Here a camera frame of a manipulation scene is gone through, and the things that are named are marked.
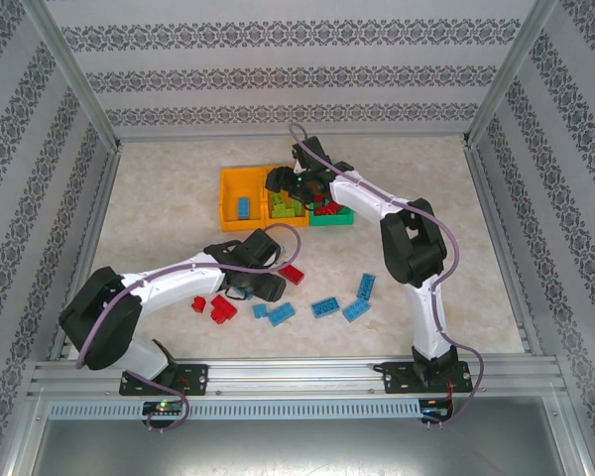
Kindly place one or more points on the small red lego brick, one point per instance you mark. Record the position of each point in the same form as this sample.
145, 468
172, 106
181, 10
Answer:
198, 304

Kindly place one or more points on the aluminium side frame rail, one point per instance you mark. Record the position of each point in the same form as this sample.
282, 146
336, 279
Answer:
86, 248
501, 248

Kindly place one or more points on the grey sheet metal panel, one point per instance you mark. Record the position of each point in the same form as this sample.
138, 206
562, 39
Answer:
297, 451

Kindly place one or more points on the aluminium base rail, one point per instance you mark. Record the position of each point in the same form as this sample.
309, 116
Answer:
297, 377

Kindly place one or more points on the small blue lego brick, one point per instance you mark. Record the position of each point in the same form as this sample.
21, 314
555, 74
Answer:
261, 311

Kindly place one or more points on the lime green lego brick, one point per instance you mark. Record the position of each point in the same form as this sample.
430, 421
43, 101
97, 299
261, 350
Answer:
292, 212

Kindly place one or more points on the blue lego plate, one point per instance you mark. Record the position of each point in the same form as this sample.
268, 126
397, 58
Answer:
367, 286

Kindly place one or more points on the green plastic bin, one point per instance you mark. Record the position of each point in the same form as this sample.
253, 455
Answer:
332, 220

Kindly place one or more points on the aluminium frame post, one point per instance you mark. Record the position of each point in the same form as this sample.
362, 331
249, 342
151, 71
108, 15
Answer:
69, 74
513, 69

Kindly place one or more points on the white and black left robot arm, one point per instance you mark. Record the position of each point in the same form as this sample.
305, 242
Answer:
178, 280

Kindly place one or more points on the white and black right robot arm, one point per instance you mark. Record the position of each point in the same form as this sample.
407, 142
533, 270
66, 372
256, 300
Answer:
426, 317

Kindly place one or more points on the aluminium rear frame rail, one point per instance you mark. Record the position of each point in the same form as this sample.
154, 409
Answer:
287, 135

